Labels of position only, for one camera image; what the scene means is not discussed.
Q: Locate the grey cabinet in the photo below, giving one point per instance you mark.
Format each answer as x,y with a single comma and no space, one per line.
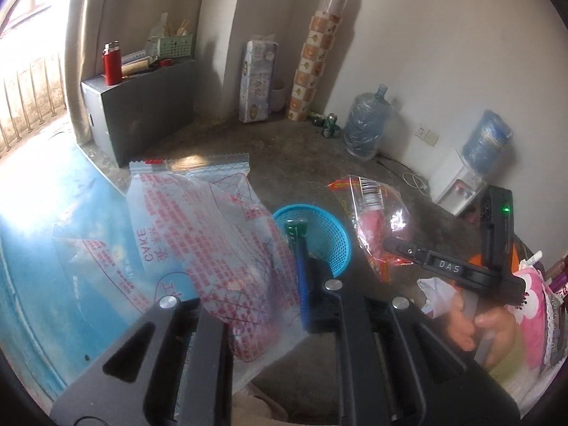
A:
142,106

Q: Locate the wooden sticks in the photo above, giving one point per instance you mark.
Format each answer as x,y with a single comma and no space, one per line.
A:
179,27

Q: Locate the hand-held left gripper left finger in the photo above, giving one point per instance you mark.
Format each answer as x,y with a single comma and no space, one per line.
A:
208,333

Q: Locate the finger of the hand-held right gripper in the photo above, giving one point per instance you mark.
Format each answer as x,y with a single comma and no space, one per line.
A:
406,249

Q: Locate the person's right forearm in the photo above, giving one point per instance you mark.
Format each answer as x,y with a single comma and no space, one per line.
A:
523,381

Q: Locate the small white bin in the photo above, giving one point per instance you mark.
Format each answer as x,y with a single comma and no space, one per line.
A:
278,97

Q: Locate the sleeve of paper cups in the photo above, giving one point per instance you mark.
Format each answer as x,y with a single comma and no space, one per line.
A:
313,62

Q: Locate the green plastic bottle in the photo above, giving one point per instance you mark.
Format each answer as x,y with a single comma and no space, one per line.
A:
293,228

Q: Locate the blue water jug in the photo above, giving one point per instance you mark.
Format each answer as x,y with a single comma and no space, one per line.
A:
368,124

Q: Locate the red snack wrapper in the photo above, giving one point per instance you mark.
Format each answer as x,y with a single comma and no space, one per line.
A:
377,230

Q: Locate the purple tube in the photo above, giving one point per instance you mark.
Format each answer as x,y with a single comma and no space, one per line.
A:
560,279

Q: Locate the white crumpled paper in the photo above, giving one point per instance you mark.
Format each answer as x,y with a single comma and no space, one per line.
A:
437,295

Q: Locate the clear plastic bag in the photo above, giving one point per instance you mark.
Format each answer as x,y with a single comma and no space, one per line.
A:
159,29

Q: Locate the white water dispenser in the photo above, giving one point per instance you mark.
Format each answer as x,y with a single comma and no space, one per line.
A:
452,186

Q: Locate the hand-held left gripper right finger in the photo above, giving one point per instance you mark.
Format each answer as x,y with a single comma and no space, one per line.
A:
303,284

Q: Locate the white wall socket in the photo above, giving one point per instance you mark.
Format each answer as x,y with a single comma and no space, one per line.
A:
427,135

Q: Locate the pink floral cloth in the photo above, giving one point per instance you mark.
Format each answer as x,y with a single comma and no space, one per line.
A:
537,310

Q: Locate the clear red-printed plastic wrapper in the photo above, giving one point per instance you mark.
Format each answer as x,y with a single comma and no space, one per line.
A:
199,230

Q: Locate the person's right hand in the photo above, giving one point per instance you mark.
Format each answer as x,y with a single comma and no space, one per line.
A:
499,333

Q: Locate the green plastic basket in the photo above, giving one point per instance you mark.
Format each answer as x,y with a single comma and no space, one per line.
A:
175,46

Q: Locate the green drink can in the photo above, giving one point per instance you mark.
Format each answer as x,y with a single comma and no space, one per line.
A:
332,122

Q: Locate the metal window railing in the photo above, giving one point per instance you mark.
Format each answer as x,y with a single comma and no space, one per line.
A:
31,97

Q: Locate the toilet paper pack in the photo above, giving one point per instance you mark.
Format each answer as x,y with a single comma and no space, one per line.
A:
257,82

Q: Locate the blue plastic mesh basket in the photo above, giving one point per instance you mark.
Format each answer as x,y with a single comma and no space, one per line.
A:
328,235

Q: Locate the white tube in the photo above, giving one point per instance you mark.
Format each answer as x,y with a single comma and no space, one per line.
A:
533,259

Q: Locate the beige flat box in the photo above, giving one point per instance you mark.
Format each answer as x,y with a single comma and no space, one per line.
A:
135,63

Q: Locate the blue dispenser water bottle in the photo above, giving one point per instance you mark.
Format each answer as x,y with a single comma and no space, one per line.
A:
486,142

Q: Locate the dark small jar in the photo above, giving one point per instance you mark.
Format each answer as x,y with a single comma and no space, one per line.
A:
317,119

